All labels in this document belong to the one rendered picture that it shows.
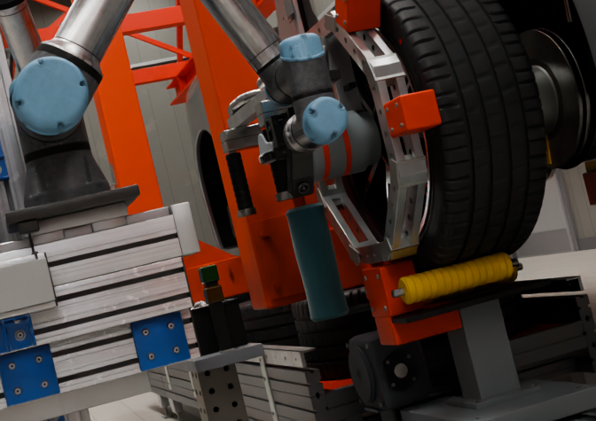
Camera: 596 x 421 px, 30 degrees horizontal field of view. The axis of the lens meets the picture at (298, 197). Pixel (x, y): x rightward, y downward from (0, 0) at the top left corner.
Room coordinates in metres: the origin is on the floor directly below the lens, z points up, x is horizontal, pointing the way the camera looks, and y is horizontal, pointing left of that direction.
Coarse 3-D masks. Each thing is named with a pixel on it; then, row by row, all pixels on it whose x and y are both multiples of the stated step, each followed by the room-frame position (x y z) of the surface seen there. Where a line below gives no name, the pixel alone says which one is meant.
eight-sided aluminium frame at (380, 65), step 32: (320, 32) 2.41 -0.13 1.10; (384, 64) 2.18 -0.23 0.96; (384, 96) 2.18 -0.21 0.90; (384, 128) 2.19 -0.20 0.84; (416, 160) 2.19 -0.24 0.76; (320, 192) 2.66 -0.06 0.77; (416, 192) 2.23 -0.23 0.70; (352, 224) 2.62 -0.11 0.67; (416, 224) 2.28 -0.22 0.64; (352, 256) 2.54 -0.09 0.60; (384, 256) 2.35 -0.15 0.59
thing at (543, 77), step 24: (528, 48) 2.52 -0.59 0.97; (552, 48) 2.43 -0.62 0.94; (552, 72) 2.45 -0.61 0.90; (576, 72) 2.39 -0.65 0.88; (552, 96) 2.45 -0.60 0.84; (576, 96) 2.38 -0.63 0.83; (552, 120) 2.48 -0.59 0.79; (576, 120) 2.40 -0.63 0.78; (552, 144) 2.52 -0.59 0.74; (576, 144) 2.43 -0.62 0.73
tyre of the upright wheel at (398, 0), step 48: (384, 0) 2.27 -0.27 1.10; (432, 0) 2.27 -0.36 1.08; (480, 0) 2.27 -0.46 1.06; (432, 48) 2.17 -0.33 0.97; (480, 48) 2.20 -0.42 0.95; (480, 96) 2.18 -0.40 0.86; (528, 96) 2.20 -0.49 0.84; (432, 144) 2.20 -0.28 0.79; (480, 144) 2.18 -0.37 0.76; (528, 144) 2.22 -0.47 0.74; (432, 192) 2.25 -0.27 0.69; (480, 192) 2.21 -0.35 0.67; (528, 192) 2.26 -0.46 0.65; (432, 240) 2.31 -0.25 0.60; (480, 240) 2.32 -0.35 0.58
